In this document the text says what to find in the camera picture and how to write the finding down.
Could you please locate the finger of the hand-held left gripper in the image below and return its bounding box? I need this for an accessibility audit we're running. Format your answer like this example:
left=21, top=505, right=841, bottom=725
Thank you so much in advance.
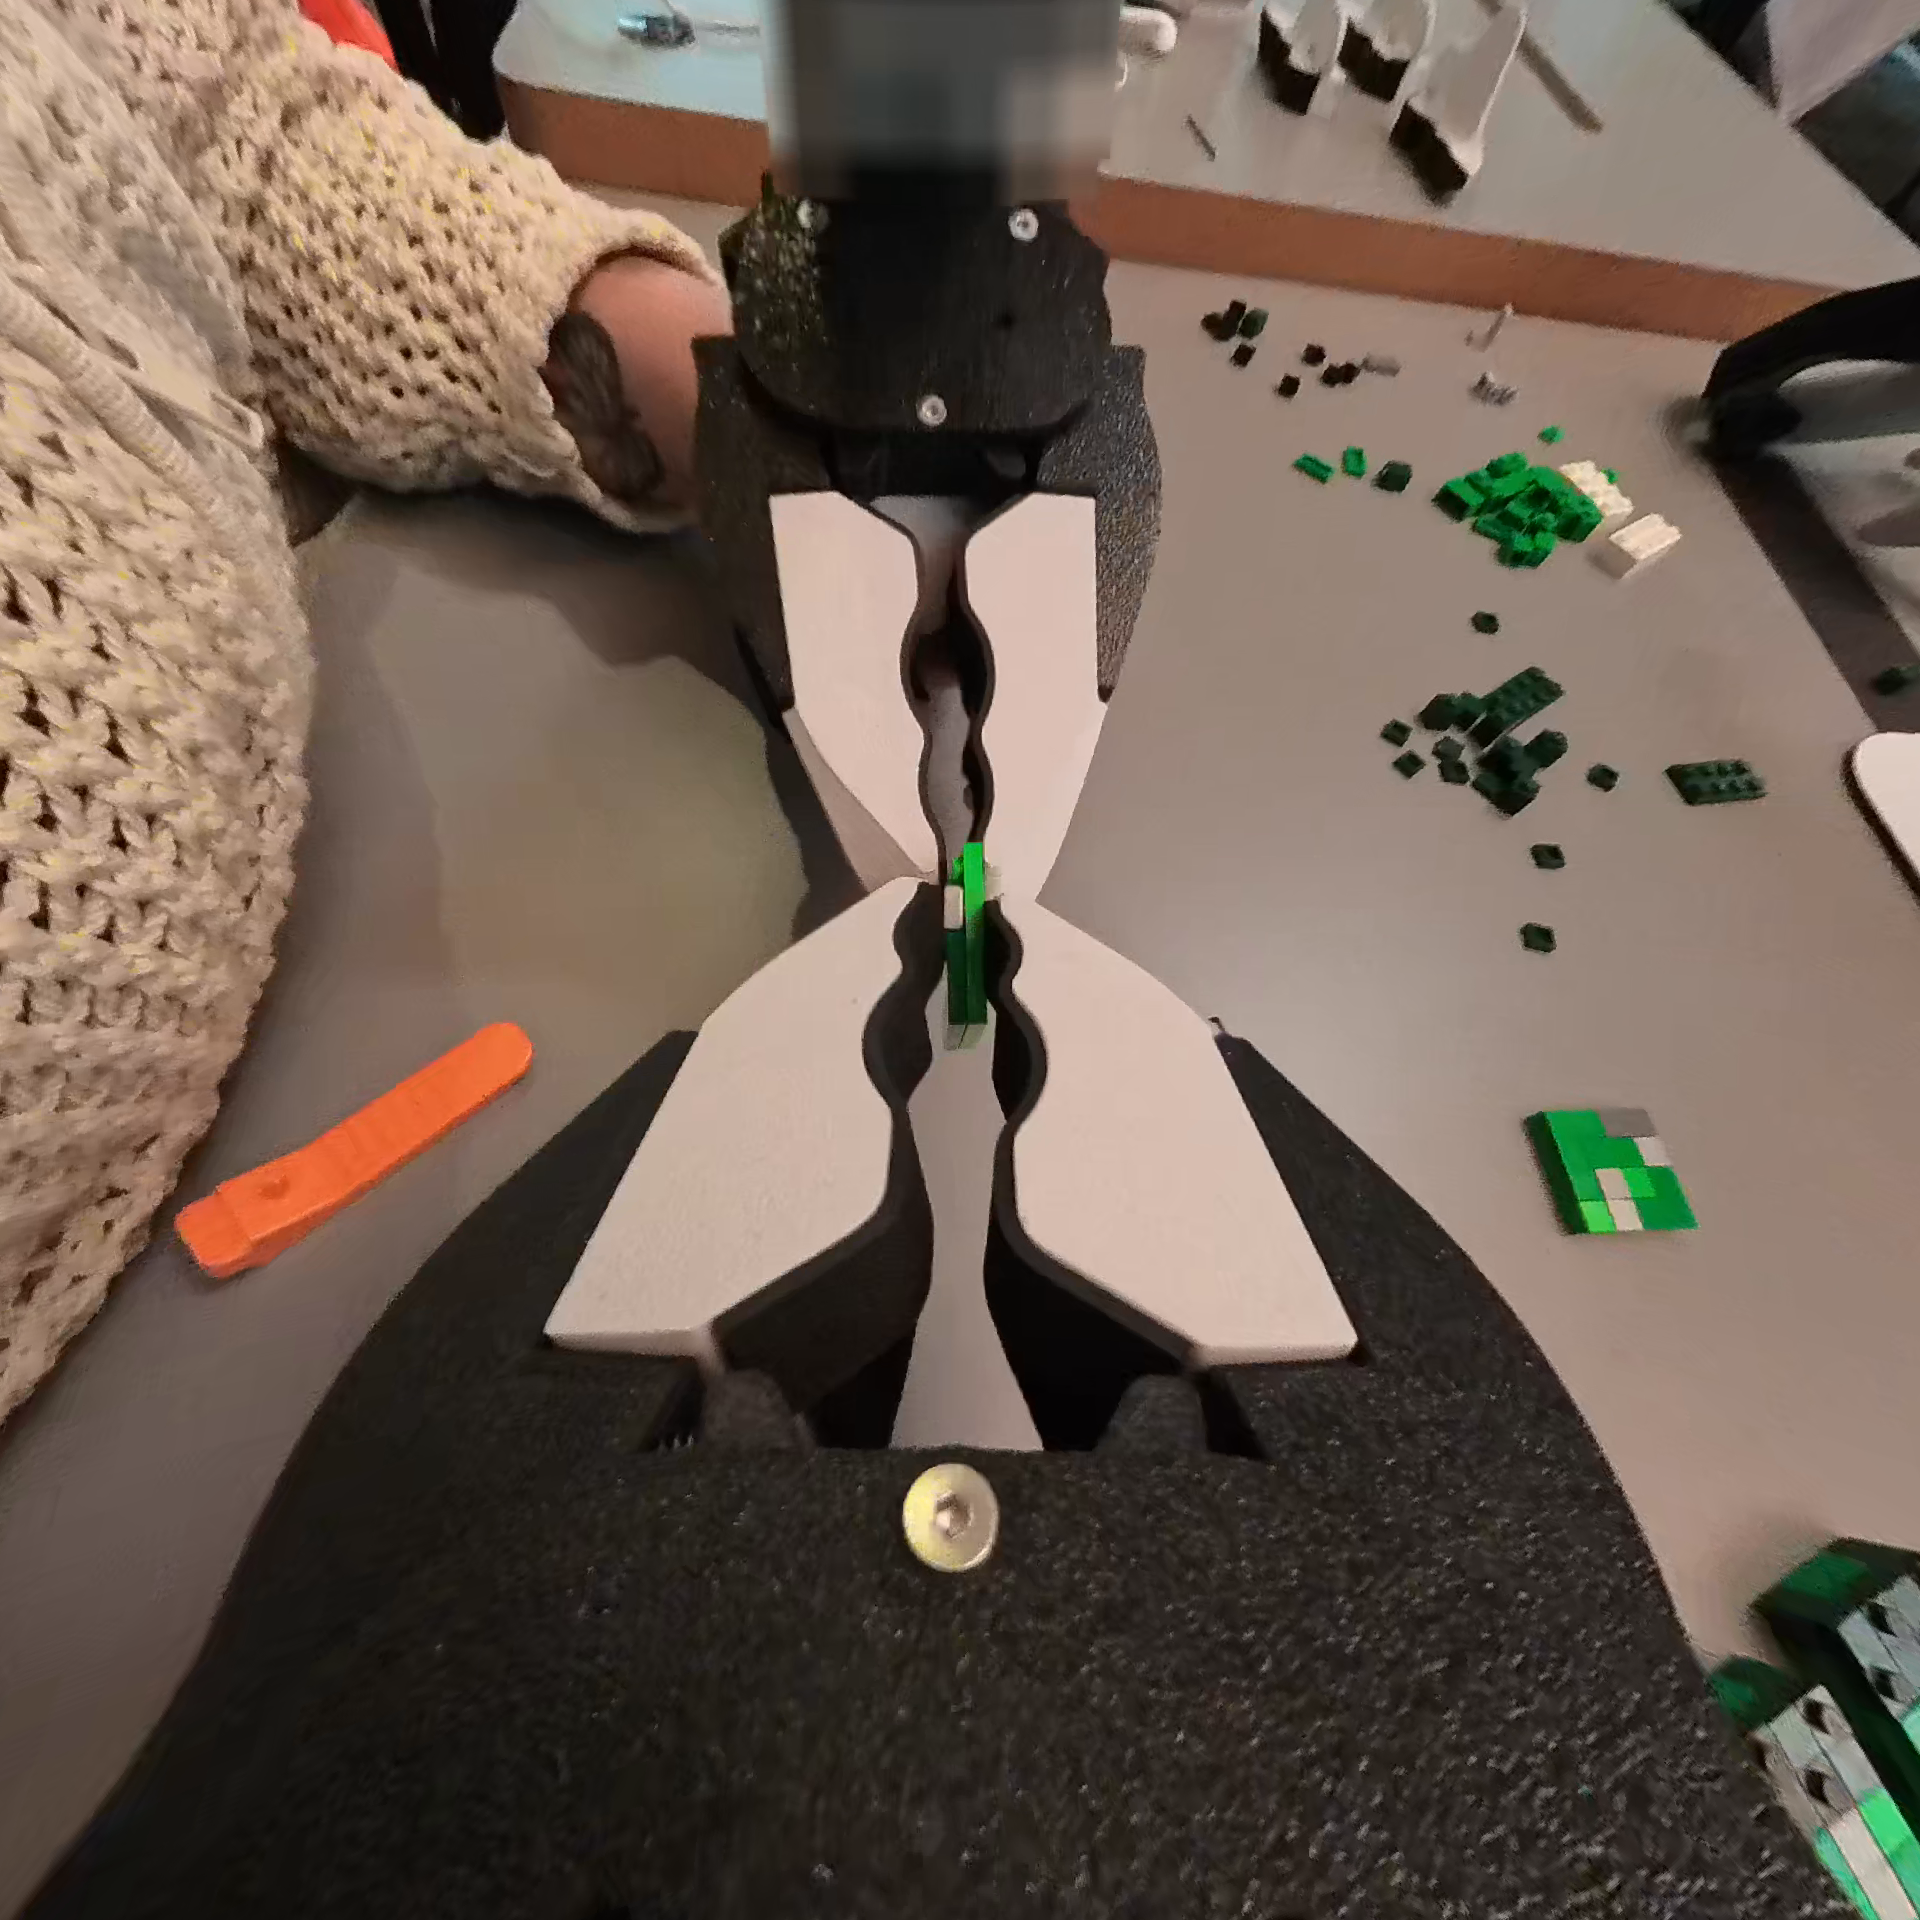
left=965, top=491, right=1114, bottom=905
left=769, top=491, right=981, bottom=888

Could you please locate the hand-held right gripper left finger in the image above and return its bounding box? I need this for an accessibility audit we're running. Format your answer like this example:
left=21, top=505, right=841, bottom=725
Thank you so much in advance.
left=544, top=878, right=939, bottom=1449

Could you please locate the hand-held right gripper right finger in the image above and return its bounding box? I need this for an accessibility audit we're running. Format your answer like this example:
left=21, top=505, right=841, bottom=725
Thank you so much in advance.
left=984, top=896, right=1361, bottom=1449

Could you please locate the bright green lego base plate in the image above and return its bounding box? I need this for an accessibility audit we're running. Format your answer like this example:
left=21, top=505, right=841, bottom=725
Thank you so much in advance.
left=943, top=839, right=1000, bottom=1052

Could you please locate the person's left forearm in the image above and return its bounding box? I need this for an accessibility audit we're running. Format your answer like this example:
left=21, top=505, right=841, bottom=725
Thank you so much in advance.
left=195, top=0, right=737, bottom=534

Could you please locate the group of black lego pieces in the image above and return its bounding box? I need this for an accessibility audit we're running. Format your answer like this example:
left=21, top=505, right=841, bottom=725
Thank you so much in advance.
left=1197, top=299, right=1403, bottom=400

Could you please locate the tiled green lego panel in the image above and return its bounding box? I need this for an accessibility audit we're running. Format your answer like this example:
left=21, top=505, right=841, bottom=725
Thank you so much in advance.
left=1524, top=1107, right=1700, bottom=1236

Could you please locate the pile of dark green lego pieces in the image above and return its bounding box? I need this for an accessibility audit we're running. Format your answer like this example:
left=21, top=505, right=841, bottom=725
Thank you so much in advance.
left=1380, top=608, right=1623, bottom=961

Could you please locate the pile of bright green lego bricks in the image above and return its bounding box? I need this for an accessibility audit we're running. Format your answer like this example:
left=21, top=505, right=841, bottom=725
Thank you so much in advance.
left=1293, top=447, right=1608, bottom=572

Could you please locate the orange brick separator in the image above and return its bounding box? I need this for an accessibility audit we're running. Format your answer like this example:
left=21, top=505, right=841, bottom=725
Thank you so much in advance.
left=171, top=1024, right=537, bottom=1280

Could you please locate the spare white gripper finger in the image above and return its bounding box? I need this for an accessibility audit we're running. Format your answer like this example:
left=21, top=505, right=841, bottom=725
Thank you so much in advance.
left=1257, top=0, right=1347, bottom=116
left=1388, top=7, right=1527, bottom=200
left=1337, top=0, right=1440, bottom=104

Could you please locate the person's left arm, knit sleeve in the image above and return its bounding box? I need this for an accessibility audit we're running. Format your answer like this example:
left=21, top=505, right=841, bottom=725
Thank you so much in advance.
left=0, top=0, right=324, bottom=1425

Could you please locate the spare hand-held gripper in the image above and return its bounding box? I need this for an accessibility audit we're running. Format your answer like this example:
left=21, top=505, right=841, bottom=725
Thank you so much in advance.
left=1699, top=275, right=1920, bottom=600

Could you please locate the white stand base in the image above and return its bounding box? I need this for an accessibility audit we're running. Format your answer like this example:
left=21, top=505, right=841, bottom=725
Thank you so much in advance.
left=1847, top=731, right=1920, bottom=905

